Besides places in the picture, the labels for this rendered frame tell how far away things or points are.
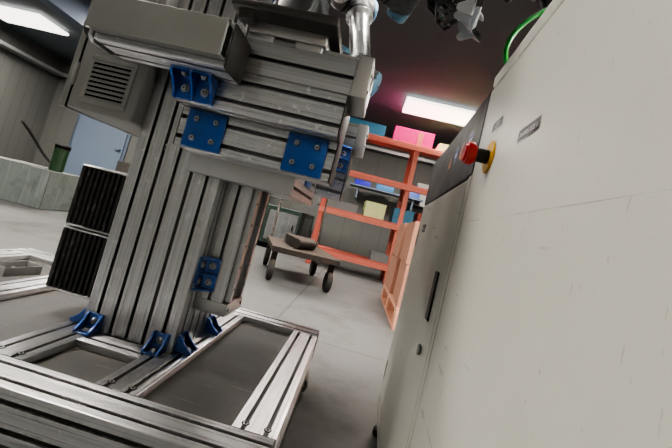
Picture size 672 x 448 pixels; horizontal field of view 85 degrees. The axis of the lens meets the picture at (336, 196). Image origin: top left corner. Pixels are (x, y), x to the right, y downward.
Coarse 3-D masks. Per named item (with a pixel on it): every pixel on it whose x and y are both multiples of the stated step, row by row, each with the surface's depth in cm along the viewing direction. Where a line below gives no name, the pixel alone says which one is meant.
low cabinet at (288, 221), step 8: (272, 208) 594; (280, 208) 594; (264, 216) 594; (272, 216) 593; (280, 216) 592; (288, 216) 591; (296, 216) 590; (304, 216) 618; (312, 216) 716; (264, 224) 593; (272, 224) 591; (280, 224) 591; (288, 224) 590; (296, 224) 589; (304, 224) 636; (312, 224) 745; (264, 232) 591; (280, 232) 589; (288, 232) 589; (296, 232) 588; (304, 232) 659; (264, 240) 590
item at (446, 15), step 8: (432, 0) 118; (440, 0) 115; (448, 0) 111; (432, 8) 116; (440, 8) 110; (448, 8) 110; (456, 8) 109; (440, 16) 116; (448, 16) 111; (448, 24) 114
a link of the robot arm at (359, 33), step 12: (348, 0) 152; (360, 0) 153; (372, 0) 157; (348, 12) 154; (360, 12) 152; (372, 12) 156; (348, 24) 159; (360, 24) 149; (360, 36) 146; (360, 48) 143
